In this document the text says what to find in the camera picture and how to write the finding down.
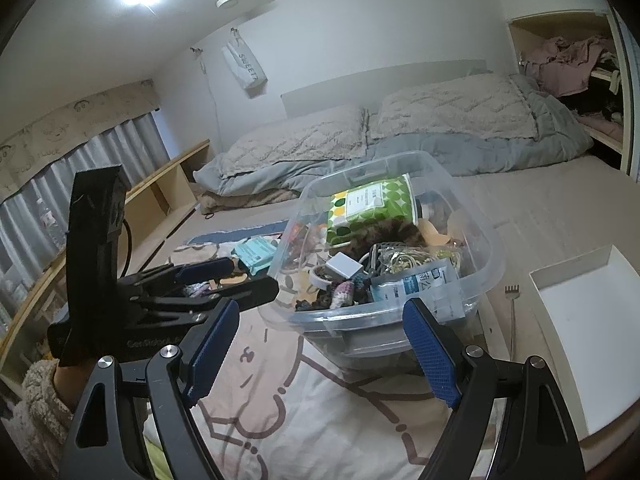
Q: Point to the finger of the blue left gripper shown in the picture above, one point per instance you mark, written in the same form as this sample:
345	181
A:
206	271

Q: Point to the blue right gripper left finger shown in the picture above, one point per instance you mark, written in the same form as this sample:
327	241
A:
205	359

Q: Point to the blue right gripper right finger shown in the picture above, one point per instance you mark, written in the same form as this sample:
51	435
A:
437	349

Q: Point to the blue white plastic packet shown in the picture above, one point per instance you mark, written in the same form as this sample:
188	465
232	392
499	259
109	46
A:
435	283

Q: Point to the left hand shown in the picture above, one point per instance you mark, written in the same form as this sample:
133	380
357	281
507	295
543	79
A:
70	382

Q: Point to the teal box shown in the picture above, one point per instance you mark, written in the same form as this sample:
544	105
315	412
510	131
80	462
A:
256	253

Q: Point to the wooden low shelf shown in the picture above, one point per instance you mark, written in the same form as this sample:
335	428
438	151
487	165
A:
112	231

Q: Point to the plastic water bottle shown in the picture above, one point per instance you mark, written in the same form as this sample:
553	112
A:
50	224

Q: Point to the clear plastic storage bin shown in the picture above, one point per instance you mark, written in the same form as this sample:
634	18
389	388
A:
325	291

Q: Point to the white tray box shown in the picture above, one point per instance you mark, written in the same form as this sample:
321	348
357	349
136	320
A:
587	308

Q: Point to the green dotted tissue pack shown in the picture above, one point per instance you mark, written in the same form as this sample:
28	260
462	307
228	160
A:
357	208

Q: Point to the white hanging bag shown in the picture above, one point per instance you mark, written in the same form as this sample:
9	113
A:
243	64

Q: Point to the grey beige quilt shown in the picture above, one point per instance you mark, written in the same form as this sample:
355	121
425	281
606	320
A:
478	124

